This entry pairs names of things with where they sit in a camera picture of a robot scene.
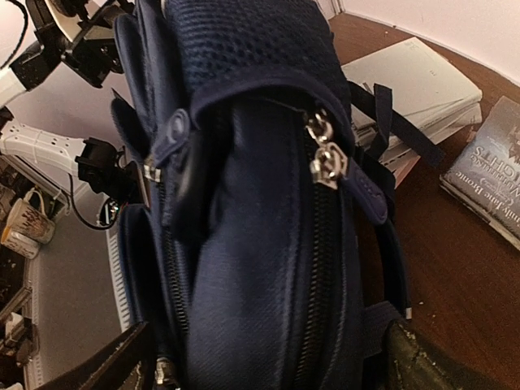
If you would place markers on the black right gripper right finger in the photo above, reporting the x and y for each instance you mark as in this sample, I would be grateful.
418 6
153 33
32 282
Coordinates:
411 365

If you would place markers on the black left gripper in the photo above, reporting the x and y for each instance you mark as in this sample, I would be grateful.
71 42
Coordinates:
93 54

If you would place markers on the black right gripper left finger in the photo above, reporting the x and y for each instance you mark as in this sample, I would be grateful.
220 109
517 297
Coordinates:
130 357

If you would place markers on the navy blue student backpack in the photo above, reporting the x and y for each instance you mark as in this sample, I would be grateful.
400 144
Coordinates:
267 257

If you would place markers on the dark blue novel book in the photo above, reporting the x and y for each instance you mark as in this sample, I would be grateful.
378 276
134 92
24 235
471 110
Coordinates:
485 176

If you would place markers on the grey cover thick book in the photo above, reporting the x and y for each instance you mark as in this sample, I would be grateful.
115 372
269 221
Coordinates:
427 89

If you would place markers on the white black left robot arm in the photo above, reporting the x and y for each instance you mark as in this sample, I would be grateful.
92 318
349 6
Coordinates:
67 33

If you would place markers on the patterned ceramic mug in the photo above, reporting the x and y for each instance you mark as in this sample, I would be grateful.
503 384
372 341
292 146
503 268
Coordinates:
28 227

